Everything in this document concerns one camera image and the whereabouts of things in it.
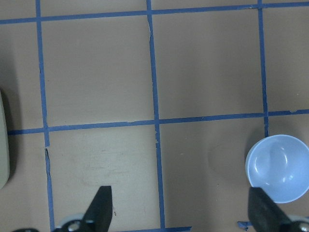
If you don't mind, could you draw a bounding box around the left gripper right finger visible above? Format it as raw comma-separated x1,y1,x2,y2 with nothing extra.
248,187,292,232

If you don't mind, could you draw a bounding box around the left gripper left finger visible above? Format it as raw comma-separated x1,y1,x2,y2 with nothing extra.
83,186,113,232

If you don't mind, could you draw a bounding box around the blue bowl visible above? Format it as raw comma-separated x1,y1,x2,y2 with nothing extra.
245,134,309,203

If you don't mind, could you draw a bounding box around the beige toaster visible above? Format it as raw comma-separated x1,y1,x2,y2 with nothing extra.
0,95,10,189

